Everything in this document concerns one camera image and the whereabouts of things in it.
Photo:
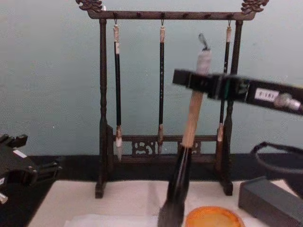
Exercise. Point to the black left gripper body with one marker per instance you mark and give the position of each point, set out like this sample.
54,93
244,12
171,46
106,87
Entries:
14,168

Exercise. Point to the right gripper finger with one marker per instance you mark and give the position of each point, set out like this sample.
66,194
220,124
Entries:
181,77
203,82

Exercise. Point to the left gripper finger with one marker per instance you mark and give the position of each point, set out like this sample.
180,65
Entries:
48,169
16,140

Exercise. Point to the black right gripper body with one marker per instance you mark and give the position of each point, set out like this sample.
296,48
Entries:
265,89

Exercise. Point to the large bamboo brush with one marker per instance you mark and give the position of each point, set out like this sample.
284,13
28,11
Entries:
194,113

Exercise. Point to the black brush with brown tuft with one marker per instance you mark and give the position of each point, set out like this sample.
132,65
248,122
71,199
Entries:
161,94

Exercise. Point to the black table cloth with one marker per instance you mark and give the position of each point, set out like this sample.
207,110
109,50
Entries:
78,165

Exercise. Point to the thin black brush, dark tuft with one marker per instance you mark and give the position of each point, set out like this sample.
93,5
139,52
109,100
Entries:
226,59

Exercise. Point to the black brush with white tuft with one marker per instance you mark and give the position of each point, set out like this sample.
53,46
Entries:
117,94

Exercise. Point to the white paper sheet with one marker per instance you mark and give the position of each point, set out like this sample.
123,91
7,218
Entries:
106,221

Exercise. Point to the dark wooden brush rack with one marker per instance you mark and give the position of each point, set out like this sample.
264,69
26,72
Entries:
103,94

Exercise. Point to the white felt mat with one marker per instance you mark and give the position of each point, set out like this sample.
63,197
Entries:
123,201

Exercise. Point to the dark grey rectangular box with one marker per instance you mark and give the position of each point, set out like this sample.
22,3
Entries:
265,198

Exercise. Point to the round orange dish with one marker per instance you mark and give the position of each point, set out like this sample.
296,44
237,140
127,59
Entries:
213,217

